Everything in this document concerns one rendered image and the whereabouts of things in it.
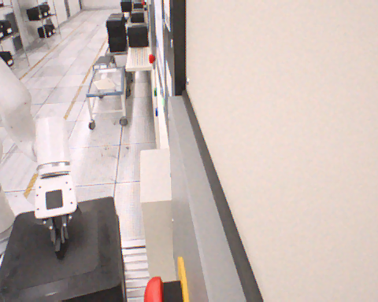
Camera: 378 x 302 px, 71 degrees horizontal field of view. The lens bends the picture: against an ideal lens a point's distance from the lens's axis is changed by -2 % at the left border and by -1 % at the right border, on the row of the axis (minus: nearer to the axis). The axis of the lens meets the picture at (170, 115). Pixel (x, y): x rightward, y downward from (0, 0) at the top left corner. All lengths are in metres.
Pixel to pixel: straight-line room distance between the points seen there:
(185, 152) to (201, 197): 0.05
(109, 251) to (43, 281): 0.16
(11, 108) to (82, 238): 0.39
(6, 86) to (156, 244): 0.55
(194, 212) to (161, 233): 0.28
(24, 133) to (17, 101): 0.13
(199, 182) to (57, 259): 0.65
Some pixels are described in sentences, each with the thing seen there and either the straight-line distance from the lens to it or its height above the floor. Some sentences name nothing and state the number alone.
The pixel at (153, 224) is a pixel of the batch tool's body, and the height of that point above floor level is 1.35.
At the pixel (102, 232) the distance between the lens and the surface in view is 0.81.
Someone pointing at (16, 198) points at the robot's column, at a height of 0.76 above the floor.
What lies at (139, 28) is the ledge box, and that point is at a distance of 3.48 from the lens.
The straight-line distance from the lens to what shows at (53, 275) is 0.78.
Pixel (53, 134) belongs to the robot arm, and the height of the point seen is 1.29.
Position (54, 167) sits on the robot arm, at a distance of 0.77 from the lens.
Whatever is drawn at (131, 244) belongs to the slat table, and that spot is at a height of 0.76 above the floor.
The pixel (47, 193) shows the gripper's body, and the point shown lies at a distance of 0.78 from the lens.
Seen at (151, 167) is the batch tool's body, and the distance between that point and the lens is 0.43.
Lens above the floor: 1.68
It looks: 29 degrees down
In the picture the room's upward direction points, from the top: 2 degrees counter-clockwise
